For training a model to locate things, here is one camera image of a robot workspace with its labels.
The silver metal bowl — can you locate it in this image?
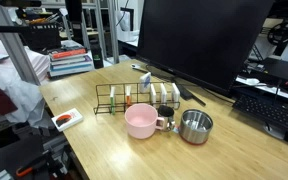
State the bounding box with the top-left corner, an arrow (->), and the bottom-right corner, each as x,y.
179,109 -> 213,145

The white card in rack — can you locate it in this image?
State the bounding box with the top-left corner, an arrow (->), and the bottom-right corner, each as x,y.
160,83 -> 167,104
172,83 -> 180,109
150,84 -> 156,107

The white card orange label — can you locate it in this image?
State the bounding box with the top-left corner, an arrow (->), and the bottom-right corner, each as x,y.
125,85 -> 131,107

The small steel mug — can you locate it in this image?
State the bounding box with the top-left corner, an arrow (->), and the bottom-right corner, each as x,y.
157,105 -> 175,131

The pink plastic cup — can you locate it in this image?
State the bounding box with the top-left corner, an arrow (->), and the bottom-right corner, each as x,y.
125,103 -> 165,139

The white card green label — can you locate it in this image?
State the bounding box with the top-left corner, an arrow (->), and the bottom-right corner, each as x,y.
110,86 -> 115,115

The black computer monitor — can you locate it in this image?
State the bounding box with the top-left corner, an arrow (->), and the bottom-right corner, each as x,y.
137,0 -> 274,94

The stack of books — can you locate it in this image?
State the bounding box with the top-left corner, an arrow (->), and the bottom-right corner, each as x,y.
48,48 -> 93,77

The white cloth pile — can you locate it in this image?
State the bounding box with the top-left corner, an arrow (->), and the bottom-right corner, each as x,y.
0,46 -> 51,128

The black keyboard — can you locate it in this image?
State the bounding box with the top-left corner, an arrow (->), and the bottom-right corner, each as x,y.
233,95 -> 288,131

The black filament spool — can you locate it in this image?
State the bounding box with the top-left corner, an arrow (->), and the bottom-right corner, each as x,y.
267,22 -> 288,46

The black wire rack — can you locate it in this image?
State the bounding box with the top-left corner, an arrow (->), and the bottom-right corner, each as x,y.
94,82 -> 181,115

